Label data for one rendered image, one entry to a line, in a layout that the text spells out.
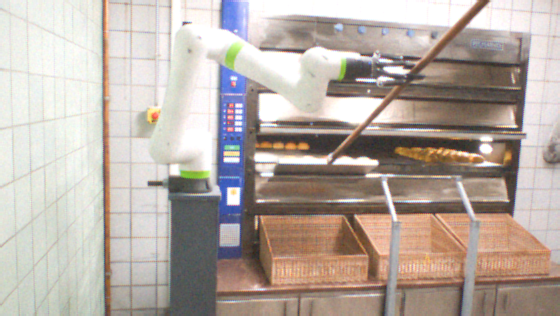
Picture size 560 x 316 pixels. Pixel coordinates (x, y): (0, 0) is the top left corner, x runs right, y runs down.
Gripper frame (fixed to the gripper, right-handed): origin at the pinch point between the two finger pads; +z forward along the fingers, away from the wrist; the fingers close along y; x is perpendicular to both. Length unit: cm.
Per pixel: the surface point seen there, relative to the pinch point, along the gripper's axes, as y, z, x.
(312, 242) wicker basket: 34, 5, -164
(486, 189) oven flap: 0, 131, -155
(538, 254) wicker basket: 49, 137, -123
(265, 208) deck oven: 13, -25, -162
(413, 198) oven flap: 6, 75, -157
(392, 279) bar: 61, 37, -118
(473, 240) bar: 42, 84, -109
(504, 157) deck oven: -23, 147, -152
